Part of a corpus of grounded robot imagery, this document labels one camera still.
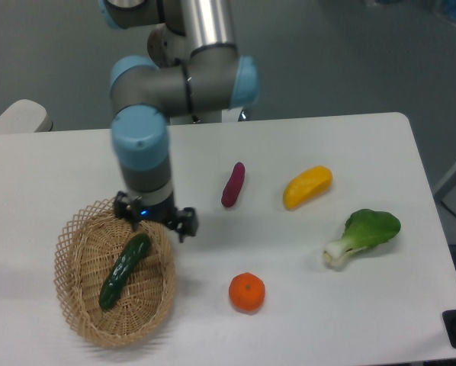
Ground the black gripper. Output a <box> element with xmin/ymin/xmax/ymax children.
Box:
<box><xmin>113</xmin><ymin>191</ymin><xmax>198</xmax><ymax>243</ymax></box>

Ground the green cucumber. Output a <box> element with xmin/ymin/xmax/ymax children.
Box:
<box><xmin>98</xmin><ymin>233</ymin><xmax>151</xmax><ymax>311</ymax></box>

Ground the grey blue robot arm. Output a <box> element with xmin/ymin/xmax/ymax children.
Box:
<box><xmin>98</xmin><ymin>1</ymin><xmax>259</xmax><ymax>239</ymax></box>

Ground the woven wicker basket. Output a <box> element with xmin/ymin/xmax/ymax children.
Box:
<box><xmin>54</xmin><ymin>199</ymin><xmax>176</xmax><ymax>347</ymax></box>

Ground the purple sweet potato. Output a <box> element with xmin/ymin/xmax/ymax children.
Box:
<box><xmin>220</xmin><ymin>162</ymin><xmax>246</xmax><ymax>208</ymax></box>

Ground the orange tangerine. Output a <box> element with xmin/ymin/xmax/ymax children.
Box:
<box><xmin>228</xmin><ymin>272</ymin><xmax>265</xmax><ymax>313</ymax></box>

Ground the yellow mango slice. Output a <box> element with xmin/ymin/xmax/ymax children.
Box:
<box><xmin>282</xmin><ymin>165</ymin><xmax>333</xmax><ymax>210</ymax></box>

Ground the beige chair armrest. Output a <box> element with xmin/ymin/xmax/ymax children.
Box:
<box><xmin>0</xmin><ymin>99</ymin><xmax>53</xmax><ymax>135</ymax></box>

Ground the green bok choy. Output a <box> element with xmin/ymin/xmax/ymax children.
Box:
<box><xmin>322</xmin><ymin>209</ymin><xmax>401</xmax><ymax>268</ymax></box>

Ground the clear container with blue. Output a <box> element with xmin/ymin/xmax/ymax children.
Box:
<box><xmin>434</xmin><ymin>0</ymin><xmax>456</xmax><ymax>26</ymax></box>

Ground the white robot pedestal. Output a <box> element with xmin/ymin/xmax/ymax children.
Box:
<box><xmin>146</xmin><ymin>23</ymin><xmax>249</xmax><ymax>126</ymax></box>

